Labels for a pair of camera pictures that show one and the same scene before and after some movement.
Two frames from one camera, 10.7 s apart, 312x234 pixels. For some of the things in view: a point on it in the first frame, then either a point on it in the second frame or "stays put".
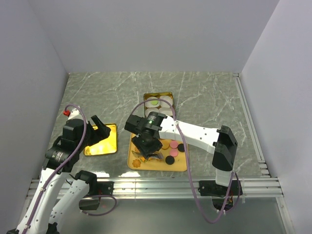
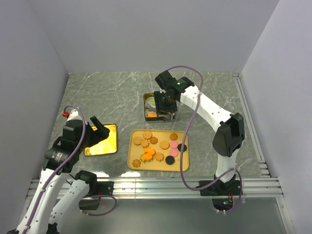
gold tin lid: x=107 y=146 stays put
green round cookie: x=154 y=102 stays put
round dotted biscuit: x=165 y=145 stays put
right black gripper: x=145 y=151 to x=160 y=107
